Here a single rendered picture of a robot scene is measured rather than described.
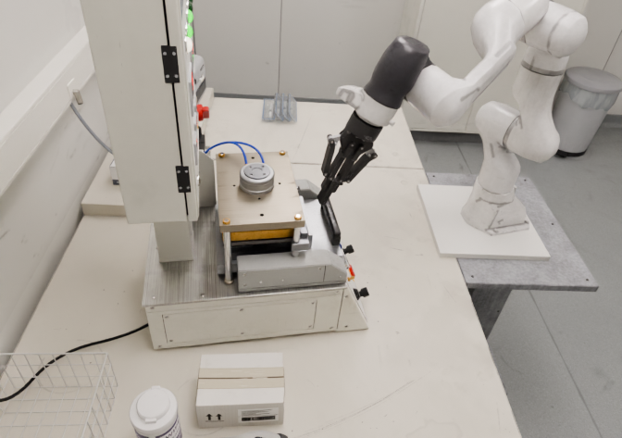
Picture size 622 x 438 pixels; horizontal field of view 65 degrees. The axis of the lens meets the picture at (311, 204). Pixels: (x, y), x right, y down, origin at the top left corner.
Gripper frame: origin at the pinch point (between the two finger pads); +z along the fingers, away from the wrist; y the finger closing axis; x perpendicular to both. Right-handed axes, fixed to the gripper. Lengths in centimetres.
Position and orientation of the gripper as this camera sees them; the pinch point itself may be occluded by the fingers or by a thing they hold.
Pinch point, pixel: (327, 190)
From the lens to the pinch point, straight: 116.2
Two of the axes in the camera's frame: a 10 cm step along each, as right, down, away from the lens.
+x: -1.9, -6.2, 7.7
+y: 8.8, 2.4, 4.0
